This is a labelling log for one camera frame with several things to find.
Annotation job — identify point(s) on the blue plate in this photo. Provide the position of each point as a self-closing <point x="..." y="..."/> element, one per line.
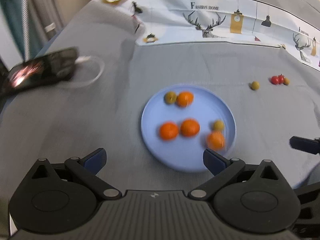
<point x="187" y="152"/>

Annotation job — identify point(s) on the black smartphone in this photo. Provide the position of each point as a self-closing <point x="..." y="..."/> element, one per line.
<point x="42" y="67"/>

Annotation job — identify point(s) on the red cherry tomato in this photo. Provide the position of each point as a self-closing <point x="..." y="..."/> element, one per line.
<point x="282" y="78"/>
<point x="275" y="79"/>

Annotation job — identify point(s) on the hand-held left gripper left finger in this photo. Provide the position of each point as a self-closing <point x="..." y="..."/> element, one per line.
<point x="96" y="158"/>

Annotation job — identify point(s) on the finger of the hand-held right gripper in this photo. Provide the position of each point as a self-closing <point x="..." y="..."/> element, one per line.
<point x="305" y="145"/>

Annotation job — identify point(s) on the orange mandarin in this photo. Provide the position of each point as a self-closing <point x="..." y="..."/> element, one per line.
<point x="185" y="99"/>
<point x="190" y="127"/>
<point x="215" y="140"/>
<point x="169" y="131"/>

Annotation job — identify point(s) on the small green fruit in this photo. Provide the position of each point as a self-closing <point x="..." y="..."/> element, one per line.
<point x="218" y="125"/>
<point x="170" y="97"/>
<point x="286" y="81"/>
<point x="255" y="85"/>

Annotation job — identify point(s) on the white deer printed sheet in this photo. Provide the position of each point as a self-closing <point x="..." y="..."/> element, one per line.
<point x="175" y="17"/>

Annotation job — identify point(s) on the teal curtain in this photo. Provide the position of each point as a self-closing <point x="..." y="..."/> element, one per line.
<point x="8" y="7"/>

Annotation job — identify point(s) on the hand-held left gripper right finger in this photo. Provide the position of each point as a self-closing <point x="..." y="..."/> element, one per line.
<point x="213" y="161"/>

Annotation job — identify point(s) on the white curtain clip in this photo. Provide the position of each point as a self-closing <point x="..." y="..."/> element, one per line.
<point x="50" y="27"/>

